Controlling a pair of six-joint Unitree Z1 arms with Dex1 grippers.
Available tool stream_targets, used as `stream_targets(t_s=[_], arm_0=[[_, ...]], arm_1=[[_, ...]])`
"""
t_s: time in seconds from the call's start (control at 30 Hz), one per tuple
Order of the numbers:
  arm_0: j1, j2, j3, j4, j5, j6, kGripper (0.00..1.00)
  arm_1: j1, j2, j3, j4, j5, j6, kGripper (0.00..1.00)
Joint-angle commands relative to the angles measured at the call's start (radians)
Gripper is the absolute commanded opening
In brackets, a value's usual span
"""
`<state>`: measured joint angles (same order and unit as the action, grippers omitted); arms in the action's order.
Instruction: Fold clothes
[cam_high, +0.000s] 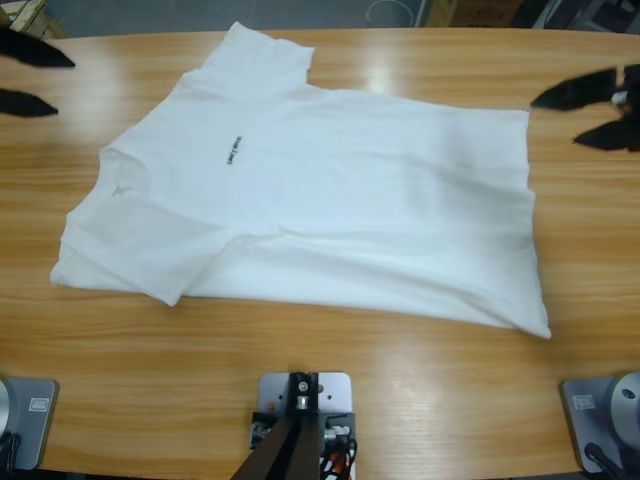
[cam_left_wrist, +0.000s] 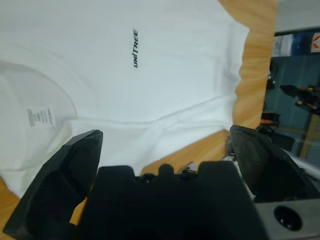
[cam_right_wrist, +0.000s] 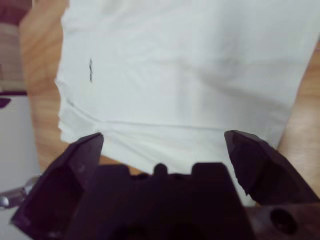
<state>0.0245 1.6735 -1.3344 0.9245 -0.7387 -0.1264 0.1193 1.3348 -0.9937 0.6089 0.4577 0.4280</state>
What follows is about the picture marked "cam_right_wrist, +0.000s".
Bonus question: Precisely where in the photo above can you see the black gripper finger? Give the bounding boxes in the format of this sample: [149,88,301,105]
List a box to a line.
[223,129,320,207]
[11,132,105,236]

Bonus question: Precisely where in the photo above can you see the white t-shirt with small print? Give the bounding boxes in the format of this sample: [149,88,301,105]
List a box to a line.
[54,0,320,208]

